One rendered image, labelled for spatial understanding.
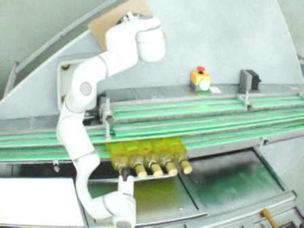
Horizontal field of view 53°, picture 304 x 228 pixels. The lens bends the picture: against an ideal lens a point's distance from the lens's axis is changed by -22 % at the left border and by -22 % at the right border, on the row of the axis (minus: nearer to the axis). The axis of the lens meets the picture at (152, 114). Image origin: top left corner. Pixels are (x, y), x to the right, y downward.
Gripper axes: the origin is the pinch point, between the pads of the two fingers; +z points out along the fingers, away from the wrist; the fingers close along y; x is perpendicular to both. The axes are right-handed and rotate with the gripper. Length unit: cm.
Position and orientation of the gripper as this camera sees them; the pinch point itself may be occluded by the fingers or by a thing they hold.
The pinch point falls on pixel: (125, 176)
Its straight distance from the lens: 135.5
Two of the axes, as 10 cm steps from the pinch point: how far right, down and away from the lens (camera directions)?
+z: -0.2, -4.6, 8.9
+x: -10.0, -0.4, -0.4
